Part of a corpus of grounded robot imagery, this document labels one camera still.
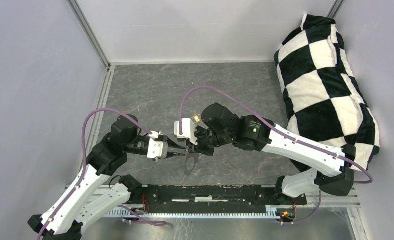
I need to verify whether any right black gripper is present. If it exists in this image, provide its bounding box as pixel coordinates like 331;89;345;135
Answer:
186;126;233;157

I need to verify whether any red wired circuit board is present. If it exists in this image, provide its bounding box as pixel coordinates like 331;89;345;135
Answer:
278;209;296;223

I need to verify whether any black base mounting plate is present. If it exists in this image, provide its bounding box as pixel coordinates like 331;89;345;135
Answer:
126;185;307;214

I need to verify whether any metal keyring plate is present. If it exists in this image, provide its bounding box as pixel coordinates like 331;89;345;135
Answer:
184;153;199;176

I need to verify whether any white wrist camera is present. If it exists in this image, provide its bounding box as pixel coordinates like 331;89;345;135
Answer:
147;131;168;161
173;118;198;146

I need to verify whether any yellow capped key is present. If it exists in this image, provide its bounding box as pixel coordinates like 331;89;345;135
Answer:
193;114;201;123

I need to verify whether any black white checkered blanket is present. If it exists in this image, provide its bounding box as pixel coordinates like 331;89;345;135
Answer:
274;14;380;170

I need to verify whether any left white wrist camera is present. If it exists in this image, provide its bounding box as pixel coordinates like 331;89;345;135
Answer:
147;131;168;161

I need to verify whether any aluminium frame rail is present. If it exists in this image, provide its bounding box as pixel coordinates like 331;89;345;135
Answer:
67;0;111;69

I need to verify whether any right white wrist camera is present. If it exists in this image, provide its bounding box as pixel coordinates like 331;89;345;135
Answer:
173;118;198;146

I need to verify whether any white slotted cable duct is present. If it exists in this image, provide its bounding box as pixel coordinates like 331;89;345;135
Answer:
104;207;290;220

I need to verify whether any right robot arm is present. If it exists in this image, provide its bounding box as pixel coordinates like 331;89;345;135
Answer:
174;103;355;204

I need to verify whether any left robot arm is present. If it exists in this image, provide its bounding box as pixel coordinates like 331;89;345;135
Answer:
28;114;184;240

